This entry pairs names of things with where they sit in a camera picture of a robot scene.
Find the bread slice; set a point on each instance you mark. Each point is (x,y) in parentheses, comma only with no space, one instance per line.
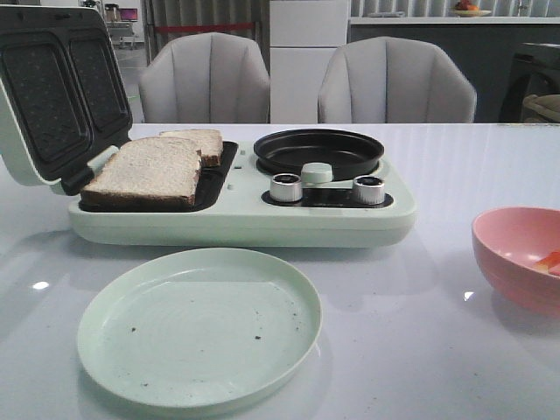
(159,171)
(209,142)

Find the pink plastic bowl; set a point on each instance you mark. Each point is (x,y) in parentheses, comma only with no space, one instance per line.
(506,242)

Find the mint green breakfast maker lid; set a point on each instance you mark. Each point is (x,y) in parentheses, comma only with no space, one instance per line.
(64,109)

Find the orange shrimp pieces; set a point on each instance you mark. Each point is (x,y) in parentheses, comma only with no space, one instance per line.
(549,264)

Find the mint green breakfast maker base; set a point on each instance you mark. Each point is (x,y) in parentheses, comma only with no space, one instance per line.
(240,217)

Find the left silver control knob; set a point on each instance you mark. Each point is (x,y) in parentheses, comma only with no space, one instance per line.
(286,188)

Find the silver control knob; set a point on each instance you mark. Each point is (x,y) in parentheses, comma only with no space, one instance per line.
(286,188)
(368,190)

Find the black round frying pan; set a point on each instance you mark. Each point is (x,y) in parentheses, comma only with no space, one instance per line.
(349,154)

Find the right silver control knob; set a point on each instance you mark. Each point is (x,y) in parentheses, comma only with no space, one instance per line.
(368,190)

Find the mint green round plate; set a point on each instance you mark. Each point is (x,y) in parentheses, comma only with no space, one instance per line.
(200,332)

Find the left grey upholstered chair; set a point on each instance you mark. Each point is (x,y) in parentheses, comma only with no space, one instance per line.
(206,78)

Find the grey upholstered chair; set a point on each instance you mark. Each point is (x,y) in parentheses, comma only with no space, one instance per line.
(394,80)
(206,78)

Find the right grey upholstered chair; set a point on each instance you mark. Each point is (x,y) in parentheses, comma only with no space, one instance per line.
(394,80)

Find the white cabinet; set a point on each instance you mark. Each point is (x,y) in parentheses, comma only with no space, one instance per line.
(303,35)

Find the grey kitchen counter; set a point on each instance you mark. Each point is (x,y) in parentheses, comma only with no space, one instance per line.
(482,47)

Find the fruit bowl on counter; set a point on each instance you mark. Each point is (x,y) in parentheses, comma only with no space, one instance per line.
(467,9)

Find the mint green pan handle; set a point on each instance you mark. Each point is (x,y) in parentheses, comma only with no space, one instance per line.
(320,175)

